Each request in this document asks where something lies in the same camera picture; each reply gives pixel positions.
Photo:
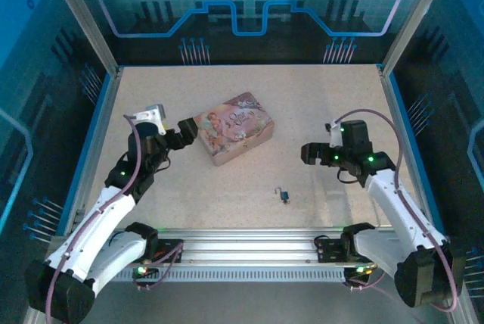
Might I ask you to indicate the aluminium side rail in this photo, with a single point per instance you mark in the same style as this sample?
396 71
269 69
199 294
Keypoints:
102 131
389 104

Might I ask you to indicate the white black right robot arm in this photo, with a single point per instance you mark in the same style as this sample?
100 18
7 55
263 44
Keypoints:
408 222

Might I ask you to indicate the pink fairy picture tin box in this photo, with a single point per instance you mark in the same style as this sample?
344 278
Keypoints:
234 127

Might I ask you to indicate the aluminium frame post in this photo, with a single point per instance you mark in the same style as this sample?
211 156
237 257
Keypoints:
87 28
412 21

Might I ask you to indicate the small blue padlock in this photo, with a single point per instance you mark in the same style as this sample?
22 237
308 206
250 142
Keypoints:
284 196

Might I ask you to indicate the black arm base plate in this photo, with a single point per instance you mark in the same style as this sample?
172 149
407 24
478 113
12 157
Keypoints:
327 250
172 248

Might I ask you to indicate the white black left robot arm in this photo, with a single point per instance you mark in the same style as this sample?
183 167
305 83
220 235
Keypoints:
94 225

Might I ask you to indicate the blue table edge trim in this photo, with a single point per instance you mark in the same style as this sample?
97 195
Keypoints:
78 172

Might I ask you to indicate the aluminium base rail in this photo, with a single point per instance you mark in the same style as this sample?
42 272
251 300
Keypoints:
246 248

